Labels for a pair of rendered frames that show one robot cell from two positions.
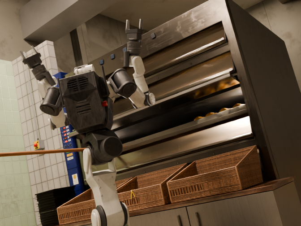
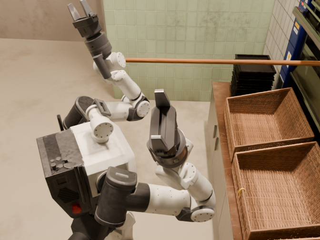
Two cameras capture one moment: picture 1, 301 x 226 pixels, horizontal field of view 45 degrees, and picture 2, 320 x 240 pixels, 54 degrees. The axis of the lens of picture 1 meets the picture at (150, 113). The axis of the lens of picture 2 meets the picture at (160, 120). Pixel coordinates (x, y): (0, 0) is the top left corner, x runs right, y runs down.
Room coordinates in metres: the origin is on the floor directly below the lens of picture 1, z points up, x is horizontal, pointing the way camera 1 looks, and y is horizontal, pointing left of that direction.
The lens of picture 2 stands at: (1.87, -0.46, 2.13)
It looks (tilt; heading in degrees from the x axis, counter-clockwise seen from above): 39 degrees down; 60
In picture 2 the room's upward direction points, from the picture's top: straight up
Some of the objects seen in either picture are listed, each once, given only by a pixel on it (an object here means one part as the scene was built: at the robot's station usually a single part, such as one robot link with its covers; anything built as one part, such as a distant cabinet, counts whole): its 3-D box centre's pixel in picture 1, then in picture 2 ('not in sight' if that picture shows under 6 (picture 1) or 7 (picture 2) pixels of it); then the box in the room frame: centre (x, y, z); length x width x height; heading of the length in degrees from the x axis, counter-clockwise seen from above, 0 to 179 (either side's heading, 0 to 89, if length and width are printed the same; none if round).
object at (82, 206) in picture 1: (96, 200); (263, 123); (3.35, 0.65, 0.72); 0.56 x 0.49 x 0.28; 56
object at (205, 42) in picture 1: (138, 70); not in sight; (3.26, 0.02, 1.80); 1.79 x 0.11 x 0.19; 57
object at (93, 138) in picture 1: (103, 146); (97, 220); (2.01, 0.30, 1.00); 0.28 x 0.13 x 0.18; 30
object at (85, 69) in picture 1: (86, 73); (99, 124); (2.09, 0.33, 1.46); 0.10 x 0.07 x 0.09; 85
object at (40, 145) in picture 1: (38, 145); not in sight; (4.04, 1.31, 1.46); 0.10 x 0.07 x 0.10; 57
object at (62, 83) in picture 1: (88, 103); (90, 169); (2.03, 0.34, 1.26); 0.34 x 0.30 x 0.36; 85
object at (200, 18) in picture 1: (135, 51); not in sight; (3.28, 0.01, 1.99); 1.80 x 0.08 x 0.21; 57
